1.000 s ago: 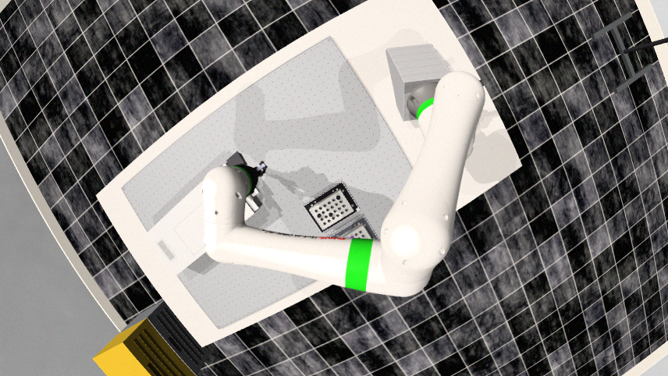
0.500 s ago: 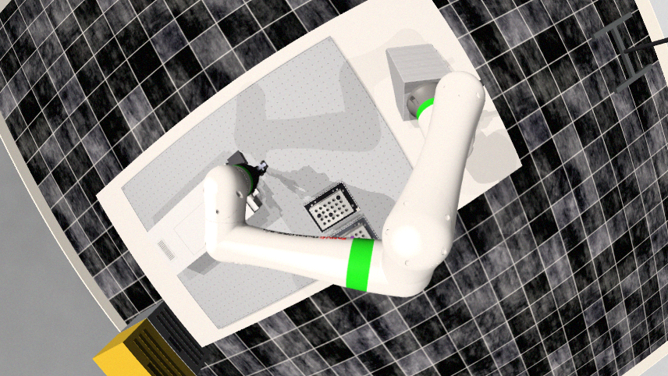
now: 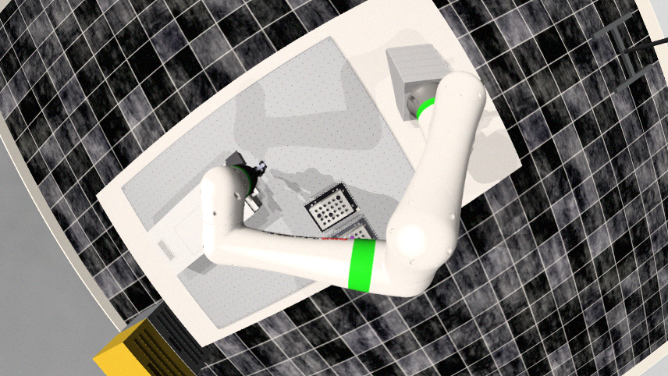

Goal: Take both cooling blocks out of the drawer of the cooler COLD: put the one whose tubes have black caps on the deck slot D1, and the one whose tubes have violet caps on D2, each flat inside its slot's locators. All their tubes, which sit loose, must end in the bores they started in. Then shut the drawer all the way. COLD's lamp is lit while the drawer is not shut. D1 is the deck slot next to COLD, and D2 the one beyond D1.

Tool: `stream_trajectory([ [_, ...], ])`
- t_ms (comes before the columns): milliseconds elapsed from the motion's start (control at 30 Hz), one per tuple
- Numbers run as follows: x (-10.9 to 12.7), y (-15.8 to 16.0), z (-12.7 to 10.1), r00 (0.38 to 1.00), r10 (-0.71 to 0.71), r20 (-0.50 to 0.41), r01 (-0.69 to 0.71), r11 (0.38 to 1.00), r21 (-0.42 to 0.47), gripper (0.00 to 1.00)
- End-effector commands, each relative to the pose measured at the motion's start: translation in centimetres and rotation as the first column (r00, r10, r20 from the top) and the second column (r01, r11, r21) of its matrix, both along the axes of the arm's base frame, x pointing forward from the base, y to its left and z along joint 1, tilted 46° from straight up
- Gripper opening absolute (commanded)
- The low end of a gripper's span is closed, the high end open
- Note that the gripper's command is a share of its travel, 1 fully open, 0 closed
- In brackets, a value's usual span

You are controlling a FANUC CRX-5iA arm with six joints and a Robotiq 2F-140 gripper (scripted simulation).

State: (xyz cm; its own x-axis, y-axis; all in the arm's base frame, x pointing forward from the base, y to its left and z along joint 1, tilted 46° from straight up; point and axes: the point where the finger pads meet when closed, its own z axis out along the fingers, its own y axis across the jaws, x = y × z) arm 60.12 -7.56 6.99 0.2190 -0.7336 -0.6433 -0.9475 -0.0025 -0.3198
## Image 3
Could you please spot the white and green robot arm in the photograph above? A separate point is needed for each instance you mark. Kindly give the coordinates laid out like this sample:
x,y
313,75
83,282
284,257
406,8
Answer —
x,y
420,237

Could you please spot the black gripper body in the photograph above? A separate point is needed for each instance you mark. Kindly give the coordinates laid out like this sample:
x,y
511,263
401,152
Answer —
x,y
255,171

